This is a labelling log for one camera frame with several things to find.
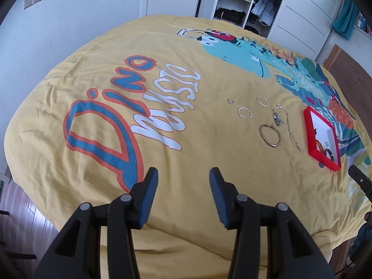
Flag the wooden headboard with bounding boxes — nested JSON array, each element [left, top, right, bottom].
[[323, 44, 372, 118]]

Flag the folded black clothes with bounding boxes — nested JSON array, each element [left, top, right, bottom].
[[214, 7, 246, 23]]

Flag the white wardrobe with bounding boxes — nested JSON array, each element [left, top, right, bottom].
[[213, 0, 346, 62]]

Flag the hanging jackets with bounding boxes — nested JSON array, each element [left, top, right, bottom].
[[251, 0, 289, 27]]

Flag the yellow printed bedspread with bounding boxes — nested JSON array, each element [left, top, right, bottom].
[[6, 14, 372, 268]]

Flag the row of books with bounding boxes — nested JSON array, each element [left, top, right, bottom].
[[356, 11, 372, 37]]

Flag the person's right forearm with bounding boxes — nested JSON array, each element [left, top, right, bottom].
[[350, 212, 372, 268]]

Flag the red jewelry box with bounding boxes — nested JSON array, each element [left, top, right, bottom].
[[303, 106, 342, 171]]

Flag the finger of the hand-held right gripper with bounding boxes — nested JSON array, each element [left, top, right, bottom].
[[348, 165, 372, 204]]

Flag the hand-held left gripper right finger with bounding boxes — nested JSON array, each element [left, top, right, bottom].
[[209, 167, 335, 279]]

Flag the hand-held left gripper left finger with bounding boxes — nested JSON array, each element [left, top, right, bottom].
[[32, 167, 159, 279]]

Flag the large silver bangle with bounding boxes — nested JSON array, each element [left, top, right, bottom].
[[259, 124, 281, 148]]

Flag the teal towel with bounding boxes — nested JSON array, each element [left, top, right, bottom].
[[332, 0, 361, 40]]

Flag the silver pendant necklace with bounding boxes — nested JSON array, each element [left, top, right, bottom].
[[271, 103, 302, 152]]

